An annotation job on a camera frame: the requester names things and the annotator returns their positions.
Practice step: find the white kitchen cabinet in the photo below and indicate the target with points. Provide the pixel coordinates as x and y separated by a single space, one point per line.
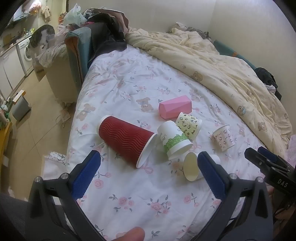
10 67

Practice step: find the cream bear print duvet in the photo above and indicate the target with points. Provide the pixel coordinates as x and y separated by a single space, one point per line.
208 60

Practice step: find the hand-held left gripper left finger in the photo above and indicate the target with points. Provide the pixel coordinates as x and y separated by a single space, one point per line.
86 176

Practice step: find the white washing machine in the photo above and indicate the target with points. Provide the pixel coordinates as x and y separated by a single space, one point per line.
25 55

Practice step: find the black garment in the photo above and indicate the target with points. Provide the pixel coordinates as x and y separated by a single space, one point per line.
267 75

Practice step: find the teal mattress edge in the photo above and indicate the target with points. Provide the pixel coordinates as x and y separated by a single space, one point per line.
231 52

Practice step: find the floral cloth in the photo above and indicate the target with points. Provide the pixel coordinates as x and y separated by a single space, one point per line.
52 53

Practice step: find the pink faceted box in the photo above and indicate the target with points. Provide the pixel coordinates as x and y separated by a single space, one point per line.
173 107

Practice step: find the small cartoon print paper cup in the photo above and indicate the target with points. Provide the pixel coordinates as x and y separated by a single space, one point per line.
223 138

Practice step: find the white plastic bag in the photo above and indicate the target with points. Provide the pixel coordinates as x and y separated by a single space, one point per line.
74 16

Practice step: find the teal padded bed end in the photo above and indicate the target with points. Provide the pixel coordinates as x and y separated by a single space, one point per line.
76 51

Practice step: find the dark clothes pile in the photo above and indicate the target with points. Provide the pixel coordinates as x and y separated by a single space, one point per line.
104 39

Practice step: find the pink fabric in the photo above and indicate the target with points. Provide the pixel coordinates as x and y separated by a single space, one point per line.
291 148

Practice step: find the person's left hand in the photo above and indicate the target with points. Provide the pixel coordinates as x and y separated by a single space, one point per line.
131 235

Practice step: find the grey white plush cushion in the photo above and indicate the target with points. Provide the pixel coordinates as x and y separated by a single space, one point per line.
41 34

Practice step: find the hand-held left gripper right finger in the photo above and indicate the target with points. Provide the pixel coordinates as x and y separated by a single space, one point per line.
211 176

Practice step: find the yellow animal print paper cup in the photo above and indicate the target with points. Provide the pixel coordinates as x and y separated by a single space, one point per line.
188 124

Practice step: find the striped cloth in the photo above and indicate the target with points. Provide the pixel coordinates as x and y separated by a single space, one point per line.
271 88

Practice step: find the red corrugated paper cup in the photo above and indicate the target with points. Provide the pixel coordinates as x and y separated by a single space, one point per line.
122 136

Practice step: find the cardboard box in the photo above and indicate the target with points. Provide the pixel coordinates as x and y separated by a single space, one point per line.
39 70

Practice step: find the plain white paper cup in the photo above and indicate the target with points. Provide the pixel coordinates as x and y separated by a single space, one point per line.
190 165

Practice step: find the white green print paper cup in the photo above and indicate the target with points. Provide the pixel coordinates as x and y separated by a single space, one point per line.
171 136

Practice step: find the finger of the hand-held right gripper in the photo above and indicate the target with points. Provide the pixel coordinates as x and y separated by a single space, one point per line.
269 154
256 158

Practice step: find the dark patterned cloth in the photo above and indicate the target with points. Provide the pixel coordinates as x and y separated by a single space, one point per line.
200 33

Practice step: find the beige cabinet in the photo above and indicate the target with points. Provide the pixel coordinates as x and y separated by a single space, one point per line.
61 81

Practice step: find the grey trash bin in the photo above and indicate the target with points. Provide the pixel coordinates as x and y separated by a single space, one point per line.
20 109

